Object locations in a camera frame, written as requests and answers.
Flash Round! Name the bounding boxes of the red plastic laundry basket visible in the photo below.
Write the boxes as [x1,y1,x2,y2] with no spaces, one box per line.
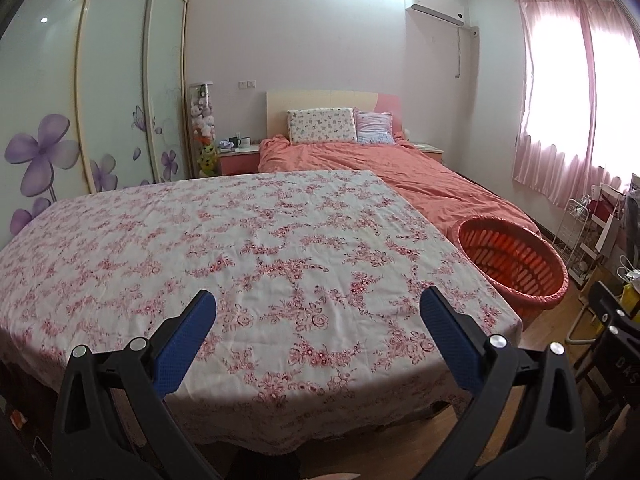
[449,216,568,327]

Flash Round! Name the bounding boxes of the salmon pink bed duvet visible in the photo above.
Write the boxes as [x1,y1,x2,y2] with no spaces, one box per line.
[258,134,539,235]

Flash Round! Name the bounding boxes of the black chair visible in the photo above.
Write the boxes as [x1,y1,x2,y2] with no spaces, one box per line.
[567,282,639,408]

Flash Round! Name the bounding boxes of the yellow bottle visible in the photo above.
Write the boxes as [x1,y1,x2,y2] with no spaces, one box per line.
[620,283,640,320]

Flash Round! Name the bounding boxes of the pink bedside table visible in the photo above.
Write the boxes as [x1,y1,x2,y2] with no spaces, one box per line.
[218,145,260,176]

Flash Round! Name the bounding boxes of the right bedside table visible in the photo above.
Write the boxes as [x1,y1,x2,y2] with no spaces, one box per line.
[413,143,444,162]

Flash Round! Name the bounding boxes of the stuffed toy column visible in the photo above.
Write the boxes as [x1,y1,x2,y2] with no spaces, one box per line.
[188,81,218,177]

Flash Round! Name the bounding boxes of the pink striped pillow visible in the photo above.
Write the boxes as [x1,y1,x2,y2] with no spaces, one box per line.
[354,108,395,144]

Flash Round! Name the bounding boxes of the pink curtain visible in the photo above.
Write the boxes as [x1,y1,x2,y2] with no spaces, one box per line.
[513,0,639,206]

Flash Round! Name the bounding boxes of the floral white pillow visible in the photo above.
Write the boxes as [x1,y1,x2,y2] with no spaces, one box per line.
[286,107,357,144]

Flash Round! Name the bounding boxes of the beige pink headboard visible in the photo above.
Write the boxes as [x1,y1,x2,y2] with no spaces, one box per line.
[266,90,404,148]

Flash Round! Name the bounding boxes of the glass sliding wardrobe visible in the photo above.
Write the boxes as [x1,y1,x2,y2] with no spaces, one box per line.
[1,0,190,240]

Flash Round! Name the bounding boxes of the white air conditioner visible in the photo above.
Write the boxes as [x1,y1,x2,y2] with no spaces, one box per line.
[405,0,465,27]

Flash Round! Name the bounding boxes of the white wire shelf rack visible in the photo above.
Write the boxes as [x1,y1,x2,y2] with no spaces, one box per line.
[552,183,625,288]

